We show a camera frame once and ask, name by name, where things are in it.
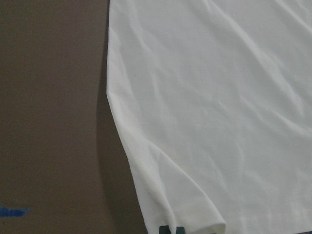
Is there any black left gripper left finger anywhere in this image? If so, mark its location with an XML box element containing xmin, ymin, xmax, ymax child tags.
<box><xmin>159</xmin><ymin>226</ymin><xmax>171</xmax><ymax>234</ymax></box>

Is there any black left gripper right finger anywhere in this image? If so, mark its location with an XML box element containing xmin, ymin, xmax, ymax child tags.
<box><xmin>175</xmin><ymin>226</ymin><xmax>185</xmax><ymax>234</ymax></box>

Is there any cream long-sleeve cat shirt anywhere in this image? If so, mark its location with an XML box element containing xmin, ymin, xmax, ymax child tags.
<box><xmin>107</xmin><ymin>0</ymin><xmax>312</xmax><ymax>234</ymax></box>

